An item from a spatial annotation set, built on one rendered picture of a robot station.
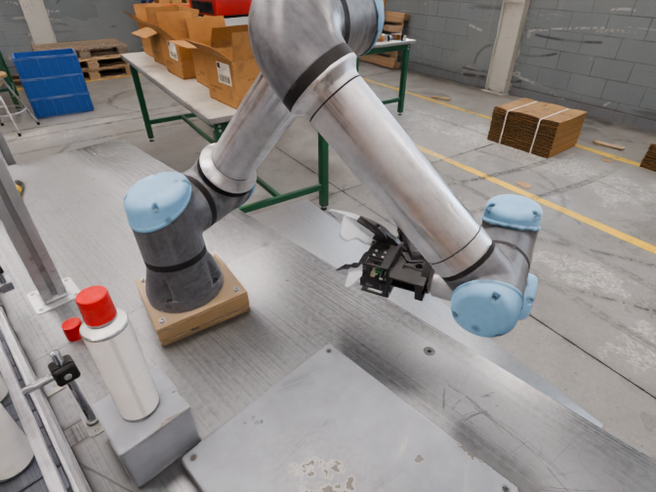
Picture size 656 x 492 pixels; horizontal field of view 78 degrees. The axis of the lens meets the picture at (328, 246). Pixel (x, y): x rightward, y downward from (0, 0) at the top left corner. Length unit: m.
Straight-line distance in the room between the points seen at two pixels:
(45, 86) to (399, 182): 5.37
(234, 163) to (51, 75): 4.98
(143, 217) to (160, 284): 0.14
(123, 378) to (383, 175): 0.39
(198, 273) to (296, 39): 0.49
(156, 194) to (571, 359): 1.84
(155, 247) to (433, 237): 0.49
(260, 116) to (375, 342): 0.46
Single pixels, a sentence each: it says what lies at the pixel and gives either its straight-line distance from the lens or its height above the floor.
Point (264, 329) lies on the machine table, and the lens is 0.83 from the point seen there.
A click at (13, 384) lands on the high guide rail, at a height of 0.96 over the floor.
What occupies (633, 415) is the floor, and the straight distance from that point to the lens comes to 2.05.
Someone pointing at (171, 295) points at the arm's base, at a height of 0.91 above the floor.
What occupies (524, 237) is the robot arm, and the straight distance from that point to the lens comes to 0.59.
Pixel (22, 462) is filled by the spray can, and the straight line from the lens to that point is 0.71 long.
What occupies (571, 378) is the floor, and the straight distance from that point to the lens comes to 2.05.
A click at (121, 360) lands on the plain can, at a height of 1.04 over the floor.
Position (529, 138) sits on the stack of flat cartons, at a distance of 4.24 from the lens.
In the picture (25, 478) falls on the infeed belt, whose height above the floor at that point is 0.88.
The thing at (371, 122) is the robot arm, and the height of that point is 1.28.
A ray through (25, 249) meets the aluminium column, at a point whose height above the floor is 0.97.
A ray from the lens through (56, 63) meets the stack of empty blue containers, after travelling 5.65.
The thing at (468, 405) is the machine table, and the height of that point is 0.83.
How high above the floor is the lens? 1.42
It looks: 35 degrees down
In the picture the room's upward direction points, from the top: straight up
